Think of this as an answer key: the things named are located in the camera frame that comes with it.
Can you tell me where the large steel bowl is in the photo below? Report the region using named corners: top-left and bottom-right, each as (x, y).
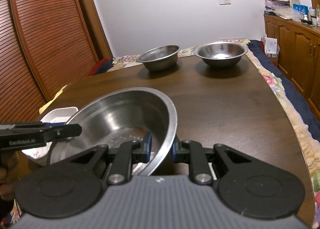
top-left (48, 87), bottom-right (177, 175)

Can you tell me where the wooden louvered wardrobe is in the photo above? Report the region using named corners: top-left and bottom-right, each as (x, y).
top-left (1, 0), bottom-right (113, 123)

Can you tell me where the small steel bowl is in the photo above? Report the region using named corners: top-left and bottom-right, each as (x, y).
top-left (194, 41), bottom-right (248, 68)

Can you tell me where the white wall switch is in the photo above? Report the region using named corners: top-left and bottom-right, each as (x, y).
top-left (218, 0), bottom-right (231, 5)

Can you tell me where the wooden sideboard cabinet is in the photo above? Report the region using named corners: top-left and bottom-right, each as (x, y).
top-left (264, 14), bottom-right (319, 119)

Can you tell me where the white paper card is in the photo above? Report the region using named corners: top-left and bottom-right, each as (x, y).
top-left (264, 37), bottom-right (278, 58)

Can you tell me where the person's left hand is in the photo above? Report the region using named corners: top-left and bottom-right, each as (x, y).
top-left (0, 151), bottom-right (41, 201)

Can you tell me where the floral bed blanket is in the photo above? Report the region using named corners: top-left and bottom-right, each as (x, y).
top-left (0, 37), bottom-right (320, 229)

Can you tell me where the floral square plate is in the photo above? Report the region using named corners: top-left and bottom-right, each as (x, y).
top-left (40, 106), bottom-right (78, 123)
top-left (22, 142), bottom-right (52, 166)

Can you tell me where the medium steel bowl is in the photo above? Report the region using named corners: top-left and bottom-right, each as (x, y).
top-left (136, 45), bottom-right (180, 72)

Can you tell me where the pile of papers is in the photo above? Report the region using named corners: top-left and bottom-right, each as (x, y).
top-left (264, 0), bottom-right (290, 12)

